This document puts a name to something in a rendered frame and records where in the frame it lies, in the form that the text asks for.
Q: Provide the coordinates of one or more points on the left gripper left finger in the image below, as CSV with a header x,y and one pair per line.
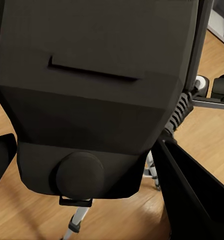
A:
x,y
8,149

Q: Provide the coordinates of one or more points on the digital camera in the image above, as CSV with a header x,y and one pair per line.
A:
x,y
89,85

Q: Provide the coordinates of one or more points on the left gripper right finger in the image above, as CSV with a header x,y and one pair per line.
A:
x,y
194,198

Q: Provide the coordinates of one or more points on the camera tripod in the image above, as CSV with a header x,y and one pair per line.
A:
x,y
74,223

